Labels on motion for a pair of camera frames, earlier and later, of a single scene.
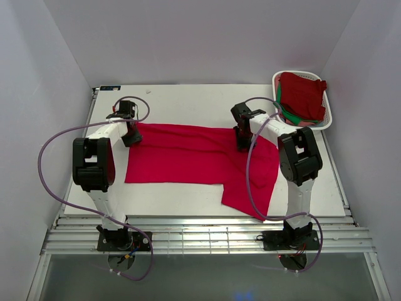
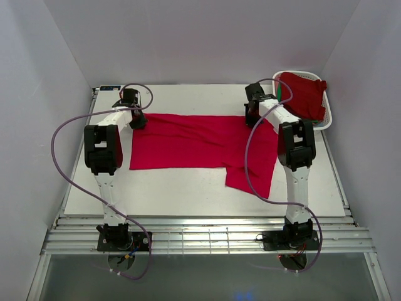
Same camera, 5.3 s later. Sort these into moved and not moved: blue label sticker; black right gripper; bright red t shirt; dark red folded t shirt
Moved: bright red t shirt; black right gripper
Not moved: blue label sticker; dark red folded t shirt
